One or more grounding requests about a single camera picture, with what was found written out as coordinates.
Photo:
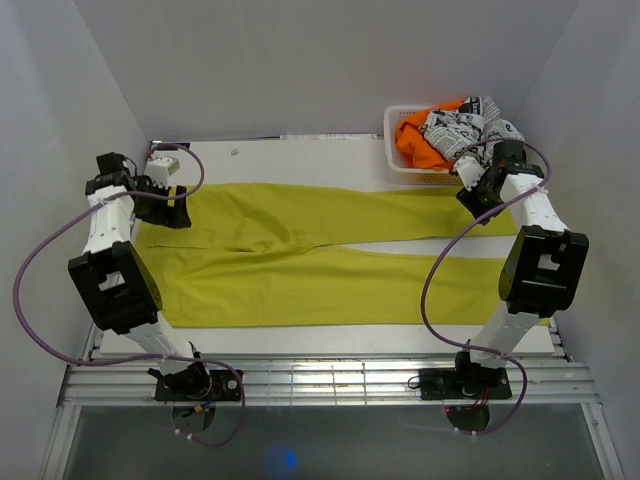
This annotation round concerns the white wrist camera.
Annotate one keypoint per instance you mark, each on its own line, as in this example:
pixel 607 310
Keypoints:
pixel 469 170
pixel 160 169

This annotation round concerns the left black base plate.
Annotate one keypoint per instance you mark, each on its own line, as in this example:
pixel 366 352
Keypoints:
pixel 224 387

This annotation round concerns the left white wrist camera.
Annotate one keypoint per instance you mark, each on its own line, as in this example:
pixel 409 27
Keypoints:
pixel 160 169

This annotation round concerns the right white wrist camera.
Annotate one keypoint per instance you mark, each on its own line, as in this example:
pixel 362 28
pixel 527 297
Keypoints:
pixel 469 170

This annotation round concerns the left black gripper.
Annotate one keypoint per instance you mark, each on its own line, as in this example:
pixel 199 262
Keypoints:
pixel 175 217

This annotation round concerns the orange garment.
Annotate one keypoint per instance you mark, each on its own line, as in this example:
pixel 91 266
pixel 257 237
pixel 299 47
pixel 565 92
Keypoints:
pixel 411 144

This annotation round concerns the yellow-green trousers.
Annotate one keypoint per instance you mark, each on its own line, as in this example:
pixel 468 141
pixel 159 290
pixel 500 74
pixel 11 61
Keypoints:
pixel 272 255

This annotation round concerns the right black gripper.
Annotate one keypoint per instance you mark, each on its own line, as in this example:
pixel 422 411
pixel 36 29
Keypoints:
pixel 467 197

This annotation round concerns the aluminium rail frame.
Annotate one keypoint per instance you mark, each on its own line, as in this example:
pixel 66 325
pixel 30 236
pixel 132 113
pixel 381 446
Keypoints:
pixel 334 402

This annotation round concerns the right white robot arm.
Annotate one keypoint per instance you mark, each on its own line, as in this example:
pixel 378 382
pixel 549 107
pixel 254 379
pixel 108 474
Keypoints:
pixel 541 272

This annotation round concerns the white plastic basket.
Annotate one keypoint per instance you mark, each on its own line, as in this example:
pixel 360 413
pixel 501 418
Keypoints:
pixel 403 174

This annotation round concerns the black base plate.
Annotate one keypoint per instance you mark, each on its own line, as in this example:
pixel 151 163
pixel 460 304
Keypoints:
pixel 224 387
pixel 435 385

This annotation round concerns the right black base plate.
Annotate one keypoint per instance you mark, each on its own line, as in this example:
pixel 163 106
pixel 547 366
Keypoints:
pixel 435 385

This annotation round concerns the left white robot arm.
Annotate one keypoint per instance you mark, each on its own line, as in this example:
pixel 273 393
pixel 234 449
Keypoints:
pixel 118 290

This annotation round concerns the newspaper print garment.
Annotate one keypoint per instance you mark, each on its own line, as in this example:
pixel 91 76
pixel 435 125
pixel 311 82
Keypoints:
pixel 467 130

